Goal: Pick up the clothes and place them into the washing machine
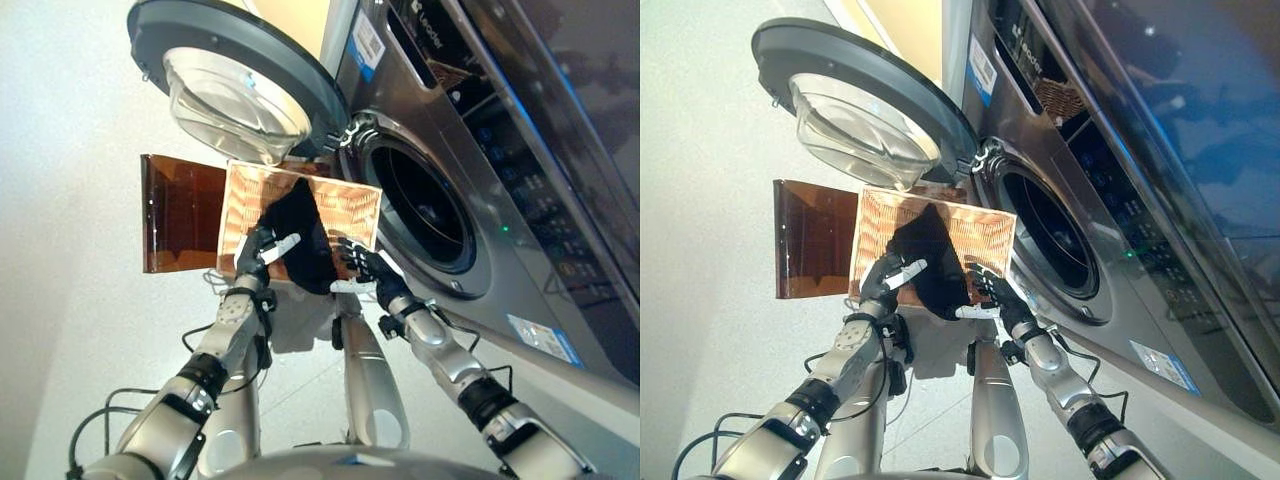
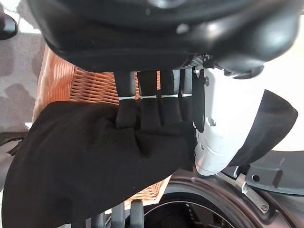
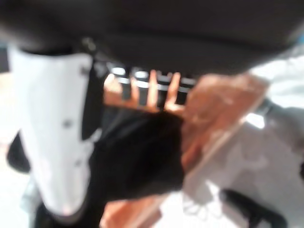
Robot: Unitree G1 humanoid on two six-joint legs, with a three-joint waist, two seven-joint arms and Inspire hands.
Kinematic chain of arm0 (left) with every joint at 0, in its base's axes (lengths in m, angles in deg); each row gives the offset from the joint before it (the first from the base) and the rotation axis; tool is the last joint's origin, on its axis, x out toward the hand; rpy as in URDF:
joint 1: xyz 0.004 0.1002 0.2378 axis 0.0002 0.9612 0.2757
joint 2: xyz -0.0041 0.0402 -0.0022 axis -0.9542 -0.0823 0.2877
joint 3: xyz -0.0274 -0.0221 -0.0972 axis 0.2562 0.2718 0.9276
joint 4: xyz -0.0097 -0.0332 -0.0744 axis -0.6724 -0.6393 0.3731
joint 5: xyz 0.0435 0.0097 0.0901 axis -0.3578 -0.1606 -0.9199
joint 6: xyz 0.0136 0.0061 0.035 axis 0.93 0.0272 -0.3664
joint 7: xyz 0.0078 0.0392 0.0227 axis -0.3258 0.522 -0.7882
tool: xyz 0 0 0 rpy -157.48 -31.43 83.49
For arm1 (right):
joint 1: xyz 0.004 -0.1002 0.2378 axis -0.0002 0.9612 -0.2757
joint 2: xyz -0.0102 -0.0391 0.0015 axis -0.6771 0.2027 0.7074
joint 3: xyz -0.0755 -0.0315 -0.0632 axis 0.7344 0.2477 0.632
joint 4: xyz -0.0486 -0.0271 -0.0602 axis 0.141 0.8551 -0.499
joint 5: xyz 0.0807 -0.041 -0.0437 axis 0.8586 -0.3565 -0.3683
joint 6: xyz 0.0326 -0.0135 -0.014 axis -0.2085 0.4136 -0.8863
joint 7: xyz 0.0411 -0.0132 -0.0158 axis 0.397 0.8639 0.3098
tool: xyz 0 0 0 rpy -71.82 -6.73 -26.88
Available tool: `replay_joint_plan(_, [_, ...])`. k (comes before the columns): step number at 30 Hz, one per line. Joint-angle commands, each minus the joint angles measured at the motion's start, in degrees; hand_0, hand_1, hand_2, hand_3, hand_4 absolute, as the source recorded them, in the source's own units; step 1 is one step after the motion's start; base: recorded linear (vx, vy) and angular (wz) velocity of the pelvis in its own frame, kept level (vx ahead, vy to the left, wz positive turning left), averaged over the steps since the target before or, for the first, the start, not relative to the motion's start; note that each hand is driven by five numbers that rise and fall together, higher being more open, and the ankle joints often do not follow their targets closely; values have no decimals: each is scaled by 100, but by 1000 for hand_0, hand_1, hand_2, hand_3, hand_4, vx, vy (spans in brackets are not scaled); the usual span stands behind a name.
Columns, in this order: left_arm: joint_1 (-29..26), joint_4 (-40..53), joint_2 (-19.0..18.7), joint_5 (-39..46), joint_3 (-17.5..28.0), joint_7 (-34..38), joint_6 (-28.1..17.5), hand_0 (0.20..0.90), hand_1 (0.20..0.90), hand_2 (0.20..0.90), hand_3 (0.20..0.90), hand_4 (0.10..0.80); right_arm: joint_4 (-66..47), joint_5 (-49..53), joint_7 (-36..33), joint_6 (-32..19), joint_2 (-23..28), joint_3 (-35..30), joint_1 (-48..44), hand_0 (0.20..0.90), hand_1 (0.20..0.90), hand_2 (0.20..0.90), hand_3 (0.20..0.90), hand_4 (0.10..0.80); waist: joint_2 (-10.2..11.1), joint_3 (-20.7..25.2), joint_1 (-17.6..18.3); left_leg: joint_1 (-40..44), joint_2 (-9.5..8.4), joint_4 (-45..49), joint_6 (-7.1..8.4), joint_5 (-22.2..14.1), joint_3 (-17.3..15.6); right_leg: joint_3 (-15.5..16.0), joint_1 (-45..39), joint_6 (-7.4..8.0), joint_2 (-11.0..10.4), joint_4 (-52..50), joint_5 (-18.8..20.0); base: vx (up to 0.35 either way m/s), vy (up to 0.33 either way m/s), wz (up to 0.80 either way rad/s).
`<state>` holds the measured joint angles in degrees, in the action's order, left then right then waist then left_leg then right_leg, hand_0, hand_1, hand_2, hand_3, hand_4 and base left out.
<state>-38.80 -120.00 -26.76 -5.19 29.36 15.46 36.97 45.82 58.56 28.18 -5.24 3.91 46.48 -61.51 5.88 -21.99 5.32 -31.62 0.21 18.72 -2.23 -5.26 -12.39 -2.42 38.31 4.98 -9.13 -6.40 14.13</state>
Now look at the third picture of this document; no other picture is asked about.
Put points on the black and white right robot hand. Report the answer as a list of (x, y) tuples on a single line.
[(142, 31)]

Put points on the dark navy garment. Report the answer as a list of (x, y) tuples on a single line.
[(137, 154)]

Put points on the tan wicker laundry basket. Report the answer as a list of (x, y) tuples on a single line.
[(213, 107)]

